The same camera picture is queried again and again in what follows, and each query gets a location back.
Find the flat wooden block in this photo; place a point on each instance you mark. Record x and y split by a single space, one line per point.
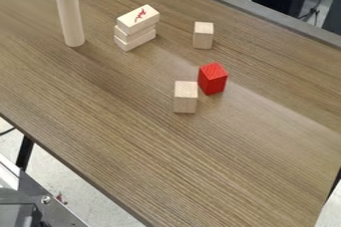
135 43
133 36

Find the white cylinder tool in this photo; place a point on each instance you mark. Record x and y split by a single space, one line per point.
71 18

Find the wooden cube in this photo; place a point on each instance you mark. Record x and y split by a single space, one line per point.
203 36
185 98

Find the red cube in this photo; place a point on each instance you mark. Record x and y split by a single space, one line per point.
213 78

